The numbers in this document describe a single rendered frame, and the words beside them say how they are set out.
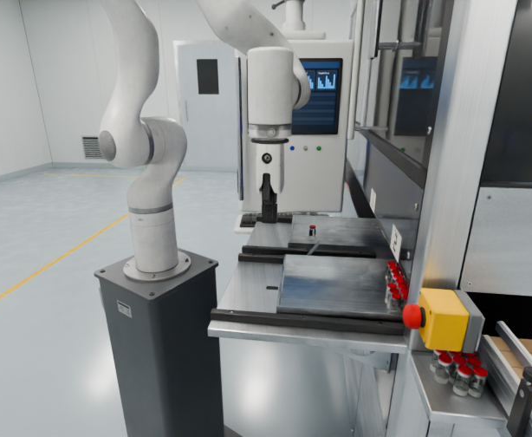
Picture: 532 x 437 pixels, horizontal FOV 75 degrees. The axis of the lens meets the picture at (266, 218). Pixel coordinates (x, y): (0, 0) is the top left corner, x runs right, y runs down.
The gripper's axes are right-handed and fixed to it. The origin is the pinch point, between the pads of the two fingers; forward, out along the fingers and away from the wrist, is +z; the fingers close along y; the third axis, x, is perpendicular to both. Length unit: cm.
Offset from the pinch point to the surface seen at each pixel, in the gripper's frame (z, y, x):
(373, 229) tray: 22, 51, -31
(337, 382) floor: 110, 69, -26
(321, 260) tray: 20.0, 19.6, -12.4
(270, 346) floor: 110, 90, 10
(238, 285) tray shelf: 22.3, 6.9, 8.7
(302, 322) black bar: 20.9, -8.1, -8.1
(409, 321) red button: 10.4, -19.7, -25.2
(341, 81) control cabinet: -29, 91, -19
